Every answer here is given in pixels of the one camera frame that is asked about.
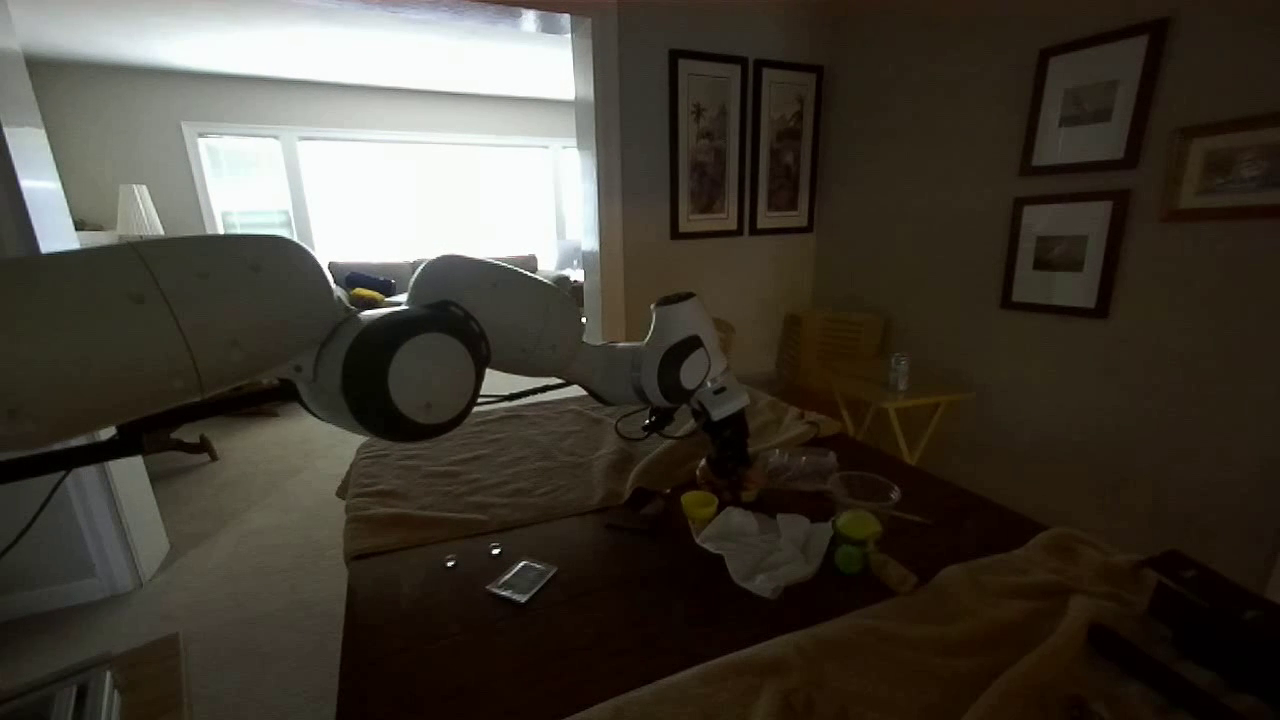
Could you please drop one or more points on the small green ball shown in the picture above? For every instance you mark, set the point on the small green ball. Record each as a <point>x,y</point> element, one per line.
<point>849,557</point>

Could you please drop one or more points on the small clear bottle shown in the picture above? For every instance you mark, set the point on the small clear bottle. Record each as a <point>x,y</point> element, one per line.
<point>901,374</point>

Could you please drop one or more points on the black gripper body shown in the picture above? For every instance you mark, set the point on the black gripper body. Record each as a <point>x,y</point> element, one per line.
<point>720,425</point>

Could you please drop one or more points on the green plastic cup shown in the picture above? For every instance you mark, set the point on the green plastic cup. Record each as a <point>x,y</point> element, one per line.
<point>858,527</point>

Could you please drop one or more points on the white shade table lamp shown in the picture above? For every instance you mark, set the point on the white shade table lamp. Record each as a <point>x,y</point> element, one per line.
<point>136,208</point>

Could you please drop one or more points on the small silver coin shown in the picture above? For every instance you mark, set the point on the small silver coin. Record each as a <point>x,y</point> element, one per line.
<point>448,562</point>
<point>492,548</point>

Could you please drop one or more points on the small beige stick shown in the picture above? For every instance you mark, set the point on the small beige stick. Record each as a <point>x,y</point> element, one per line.
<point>889,569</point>

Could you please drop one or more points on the wide dark framed picture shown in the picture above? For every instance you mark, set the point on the wide dark framed picture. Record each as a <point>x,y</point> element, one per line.
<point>1095,101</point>
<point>1064,252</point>

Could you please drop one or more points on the clear plastic container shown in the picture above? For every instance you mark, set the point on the clear plastic container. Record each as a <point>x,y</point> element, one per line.
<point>865,491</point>

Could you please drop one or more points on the white printed card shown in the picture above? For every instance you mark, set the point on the white printed card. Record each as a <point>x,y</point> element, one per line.
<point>520,580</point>

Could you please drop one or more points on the yellow chair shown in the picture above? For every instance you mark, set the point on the yellow chair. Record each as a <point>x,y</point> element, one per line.
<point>832,350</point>

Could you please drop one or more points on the blue yellow cushion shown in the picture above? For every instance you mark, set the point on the blue yellow cushion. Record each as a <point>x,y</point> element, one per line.
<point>365,284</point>

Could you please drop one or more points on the tall dark framed picture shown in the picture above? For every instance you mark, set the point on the tall dark framed picture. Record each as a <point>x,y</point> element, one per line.
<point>706,142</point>
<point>787,146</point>

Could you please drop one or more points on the brown cardboard box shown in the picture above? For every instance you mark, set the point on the brown cardboard box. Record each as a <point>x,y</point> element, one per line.
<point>146,680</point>

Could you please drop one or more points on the bright living room window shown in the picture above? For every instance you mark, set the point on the bright living room window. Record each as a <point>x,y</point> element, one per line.
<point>402,187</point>

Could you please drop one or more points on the yellow plastic cup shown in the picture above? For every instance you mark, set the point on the yellow plastic cup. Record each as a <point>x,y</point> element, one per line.
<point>699,504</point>

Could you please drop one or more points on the yellow side table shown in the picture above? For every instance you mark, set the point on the yellow side table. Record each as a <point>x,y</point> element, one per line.
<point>907,397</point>

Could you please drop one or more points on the brown framed picture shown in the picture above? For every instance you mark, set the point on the brown framed picture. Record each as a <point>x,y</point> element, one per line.
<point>1224,166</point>

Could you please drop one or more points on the beige blanket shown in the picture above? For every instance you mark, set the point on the beige blanket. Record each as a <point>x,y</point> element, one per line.
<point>482,480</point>
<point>934,654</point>

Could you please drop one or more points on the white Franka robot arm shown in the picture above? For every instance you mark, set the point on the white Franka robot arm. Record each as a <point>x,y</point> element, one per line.
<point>160,322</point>

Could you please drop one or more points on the clear plastic bag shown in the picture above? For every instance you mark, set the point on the clear plastic bag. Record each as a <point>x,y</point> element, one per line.
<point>800,466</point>

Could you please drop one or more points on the grey sofa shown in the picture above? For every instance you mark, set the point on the grey sofa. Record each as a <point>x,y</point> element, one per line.
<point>387,266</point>

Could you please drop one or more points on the crumpled white tissue paper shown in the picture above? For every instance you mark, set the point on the crumpled white tissue paper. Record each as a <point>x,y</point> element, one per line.
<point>765,548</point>

